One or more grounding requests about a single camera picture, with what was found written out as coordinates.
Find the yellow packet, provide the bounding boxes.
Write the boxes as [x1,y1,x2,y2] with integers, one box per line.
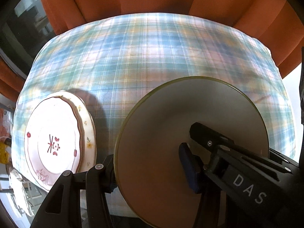
[0,142,10,165]

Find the plaid tablecloth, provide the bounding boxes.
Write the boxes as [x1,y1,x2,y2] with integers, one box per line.
[12,12,296,219]

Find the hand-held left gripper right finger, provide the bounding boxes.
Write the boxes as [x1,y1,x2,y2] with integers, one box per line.
[179,142,226,228]

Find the white plastic bag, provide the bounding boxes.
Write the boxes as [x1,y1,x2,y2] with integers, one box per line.
[8,167,36,217]

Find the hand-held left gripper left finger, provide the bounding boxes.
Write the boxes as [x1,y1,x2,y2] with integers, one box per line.
[30,154,117,228]

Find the dark glass window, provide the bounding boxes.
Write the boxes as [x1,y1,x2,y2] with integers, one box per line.
[0,0,58,77]

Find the white blue floral bowl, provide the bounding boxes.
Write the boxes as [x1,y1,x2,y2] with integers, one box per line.
[113,76,270,228]

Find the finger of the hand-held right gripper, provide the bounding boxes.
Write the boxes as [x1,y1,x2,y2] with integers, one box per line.
[189,122,238,172]
[269,148,299,172]

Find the orange plastic bag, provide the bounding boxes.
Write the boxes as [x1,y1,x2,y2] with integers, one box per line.
[0,109,13,139]

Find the red rimmed pink plate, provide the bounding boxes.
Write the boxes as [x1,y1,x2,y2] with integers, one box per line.
[24,96,82,192]

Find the large yellow floral plate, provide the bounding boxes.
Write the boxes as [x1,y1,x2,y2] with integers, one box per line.
[51,90,97,174]

